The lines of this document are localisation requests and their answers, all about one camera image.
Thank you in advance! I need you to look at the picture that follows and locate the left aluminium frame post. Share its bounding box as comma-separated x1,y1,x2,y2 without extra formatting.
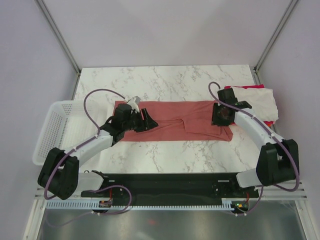
33,0,82,76

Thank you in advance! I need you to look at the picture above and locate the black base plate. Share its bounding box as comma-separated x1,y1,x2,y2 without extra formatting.
81,173,259,204

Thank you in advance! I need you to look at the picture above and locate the pink t shirt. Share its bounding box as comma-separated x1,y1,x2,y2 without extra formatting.
122,100,233,142

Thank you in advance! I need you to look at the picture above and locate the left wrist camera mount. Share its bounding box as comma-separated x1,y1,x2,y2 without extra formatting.
124,96,141,113

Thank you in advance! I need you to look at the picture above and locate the white plastic basket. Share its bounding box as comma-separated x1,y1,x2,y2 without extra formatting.
32,100,112,166

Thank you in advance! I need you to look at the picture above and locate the right aluminium frame post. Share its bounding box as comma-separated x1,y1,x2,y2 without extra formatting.
252,0,300,75

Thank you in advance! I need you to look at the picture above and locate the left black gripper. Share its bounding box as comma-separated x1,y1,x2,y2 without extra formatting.
122,108,158,133

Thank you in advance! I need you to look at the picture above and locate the red folded t shirt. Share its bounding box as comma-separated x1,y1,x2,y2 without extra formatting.
224,84,275,126

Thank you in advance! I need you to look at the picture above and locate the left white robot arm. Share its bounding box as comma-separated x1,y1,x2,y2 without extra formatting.
37,103,159,200

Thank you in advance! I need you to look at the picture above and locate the aluminium frame post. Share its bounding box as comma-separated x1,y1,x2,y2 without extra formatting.
252,0,300,75
33,0,82,76

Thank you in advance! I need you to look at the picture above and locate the white folded t shirt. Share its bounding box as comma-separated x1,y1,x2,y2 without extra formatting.
229,86,280,123

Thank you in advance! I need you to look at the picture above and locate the white cable duct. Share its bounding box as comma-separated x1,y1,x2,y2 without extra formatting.
45,198,249,211

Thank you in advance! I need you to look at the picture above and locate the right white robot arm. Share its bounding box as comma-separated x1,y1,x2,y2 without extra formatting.
211,88,300,197

